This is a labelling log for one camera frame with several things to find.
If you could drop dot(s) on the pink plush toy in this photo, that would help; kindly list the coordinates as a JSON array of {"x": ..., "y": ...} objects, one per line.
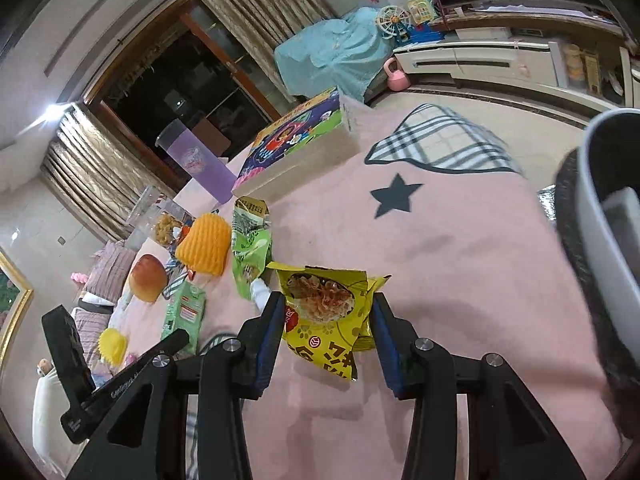
[{"x": 77, "y": 278}]

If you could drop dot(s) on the green toy house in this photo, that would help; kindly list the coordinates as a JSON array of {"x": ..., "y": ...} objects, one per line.
[{"x": 422, "y": 10}]

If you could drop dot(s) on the orange foam fruit net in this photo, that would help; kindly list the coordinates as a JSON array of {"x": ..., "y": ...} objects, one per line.
[{"x": 205, "y": 242}]

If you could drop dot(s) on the wooden rack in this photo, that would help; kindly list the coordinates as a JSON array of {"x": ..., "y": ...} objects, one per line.
[{"x": 591, "y": 72}]

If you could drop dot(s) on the beige patterned curtain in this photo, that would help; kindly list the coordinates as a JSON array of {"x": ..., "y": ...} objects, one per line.
[
  {"x": 95, "y": 175},
  {"x": 260, "y": 5}
]

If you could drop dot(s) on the yellow spiky ball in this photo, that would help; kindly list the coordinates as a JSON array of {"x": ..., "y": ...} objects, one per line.
[{"x": 112, "y": 346}]

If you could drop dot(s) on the pink plaid-patch blanket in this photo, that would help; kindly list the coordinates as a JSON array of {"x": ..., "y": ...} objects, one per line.
[{"x": 450, "y": 260}]

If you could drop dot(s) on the blue toy base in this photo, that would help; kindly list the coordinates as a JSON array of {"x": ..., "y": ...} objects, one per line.
[{"x": 425, "y": 36}]

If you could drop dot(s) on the colourful children's book box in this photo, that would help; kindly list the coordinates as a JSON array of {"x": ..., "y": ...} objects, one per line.
[{"x": 295, "y": 130}]

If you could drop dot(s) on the purple water bottle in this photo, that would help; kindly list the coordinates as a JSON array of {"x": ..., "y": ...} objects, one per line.
[{"x": 200, "y": 165}]

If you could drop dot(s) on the yellow snack packet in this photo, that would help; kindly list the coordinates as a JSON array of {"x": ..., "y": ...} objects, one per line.
[{"x": 325, "y": 310}]

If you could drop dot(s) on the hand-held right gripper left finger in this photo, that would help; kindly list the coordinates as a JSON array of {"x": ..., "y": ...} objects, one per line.
[{"x": 267, "y": 360}]

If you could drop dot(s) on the wooden framed glass door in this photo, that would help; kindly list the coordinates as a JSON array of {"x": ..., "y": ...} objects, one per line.
[{"x": 165, "y": 80}]

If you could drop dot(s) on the pink kettlebell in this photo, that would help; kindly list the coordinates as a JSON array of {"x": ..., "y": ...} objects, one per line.
[{"x": 397, "y": 78}]

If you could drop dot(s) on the clear jar of snack balls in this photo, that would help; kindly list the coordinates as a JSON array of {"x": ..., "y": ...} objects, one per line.
[{"x": 165, "y": 230}]

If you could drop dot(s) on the silver foil mat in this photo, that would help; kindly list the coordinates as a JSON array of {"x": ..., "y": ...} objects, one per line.
[{"x": 547, "y": 202}]

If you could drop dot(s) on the ceiling spotlight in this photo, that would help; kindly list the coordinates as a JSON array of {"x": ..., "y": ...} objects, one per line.
[{"x": 52, "y": 110}]

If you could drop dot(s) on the yellow stacked containers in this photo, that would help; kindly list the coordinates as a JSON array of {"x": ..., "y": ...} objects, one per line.
[{"x": 573, "y": 62}]

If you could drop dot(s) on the white TV cabinet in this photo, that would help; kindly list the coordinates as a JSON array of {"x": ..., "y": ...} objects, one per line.
[{"x": 480, "y": 60}]

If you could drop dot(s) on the turquoise cover cloth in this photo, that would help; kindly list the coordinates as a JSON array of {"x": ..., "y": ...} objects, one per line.
[{"x": 330, "y": 50}]

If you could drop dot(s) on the blue striped wrapper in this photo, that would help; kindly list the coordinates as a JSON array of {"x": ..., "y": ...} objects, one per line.
[{"x": 176, "y": 280}]

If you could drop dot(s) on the red yellow apple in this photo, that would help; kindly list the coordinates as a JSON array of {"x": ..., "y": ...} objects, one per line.
[{"x": 147, "y": 277}]

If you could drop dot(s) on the toy ferris wheel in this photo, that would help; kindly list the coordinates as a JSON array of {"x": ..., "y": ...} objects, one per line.
[{"x": 392, "y": 22}]

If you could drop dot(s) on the pink striped pillow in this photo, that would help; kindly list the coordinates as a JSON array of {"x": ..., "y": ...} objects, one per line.
[
  {"x": 112, "y": 270},
  {"x": 87, "y": 340}
]

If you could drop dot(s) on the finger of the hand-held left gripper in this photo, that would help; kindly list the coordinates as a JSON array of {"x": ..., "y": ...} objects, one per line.
[
  {"x": 175, "y": 346},
  {"x": 67, "y": 350}
]

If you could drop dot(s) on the white bin with black bag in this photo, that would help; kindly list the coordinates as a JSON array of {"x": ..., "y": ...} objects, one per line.
[{"x": 595, "y": 185}]

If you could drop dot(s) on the gold framed picture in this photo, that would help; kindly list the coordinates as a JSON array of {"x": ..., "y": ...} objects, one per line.
[{"x": 15, "y": 300}]

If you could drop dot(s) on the small printed carton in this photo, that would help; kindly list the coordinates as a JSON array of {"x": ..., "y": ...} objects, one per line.
[{"x": 182, "y": 312}]

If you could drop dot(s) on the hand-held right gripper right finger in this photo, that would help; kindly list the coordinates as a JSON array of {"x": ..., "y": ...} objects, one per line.
[{"x": 385, "y": 350}]

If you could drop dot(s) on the green snack packet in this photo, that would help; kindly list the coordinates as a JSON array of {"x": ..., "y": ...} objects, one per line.
[{"x": 250, "y": 250}]

